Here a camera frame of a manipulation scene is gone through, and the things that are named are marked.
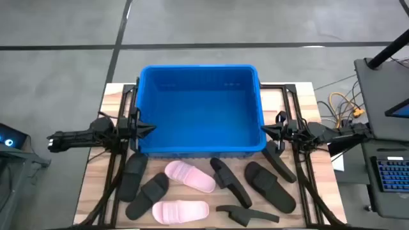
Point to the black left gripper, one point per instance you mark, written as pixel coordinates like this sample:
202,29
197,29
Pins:
124,129

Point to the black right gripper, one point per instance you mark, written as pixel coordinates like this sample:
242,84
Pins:
290,131

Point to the black rubber slide sandal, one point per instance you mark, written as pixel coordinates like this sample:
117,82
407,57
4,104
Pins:
270,187
243,214
228,180
148,195
132,177
278,161

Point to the pink rubber slide sandal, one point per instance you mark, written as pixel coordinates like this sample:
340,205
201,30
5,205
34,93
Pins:
180,211
188,175

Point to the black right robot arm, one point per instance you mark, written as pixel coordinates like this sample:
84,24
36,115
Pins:
338,132

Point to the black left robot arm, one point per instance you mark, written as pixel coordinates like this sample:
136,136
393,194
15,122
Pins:
76,139

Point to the blue plastic bin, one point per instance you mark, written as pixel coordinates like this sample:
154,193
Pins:
201,111

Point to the white paper sheet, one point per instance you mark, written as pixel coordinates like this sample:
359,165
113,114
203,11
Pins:
338,163

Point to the grey workstation desk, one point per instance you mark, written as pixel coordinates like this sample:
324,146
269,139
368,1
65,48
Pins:
380,96

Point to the grey metal stand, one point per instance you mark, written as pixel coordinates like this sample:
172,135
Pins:
19,156

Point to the black framed blue screen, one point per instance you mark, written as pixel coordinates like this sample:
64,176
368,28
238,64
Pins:
401,111

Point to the backlit computer keyboard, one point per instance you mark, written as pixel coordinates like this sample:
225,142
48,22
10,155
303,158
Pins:
394,175

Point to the black computer with blue light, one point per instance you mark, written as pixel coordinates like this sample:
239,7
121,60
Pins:
12,135

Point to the black metal pole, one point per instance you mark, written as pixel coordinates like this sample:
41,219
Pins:
388,49

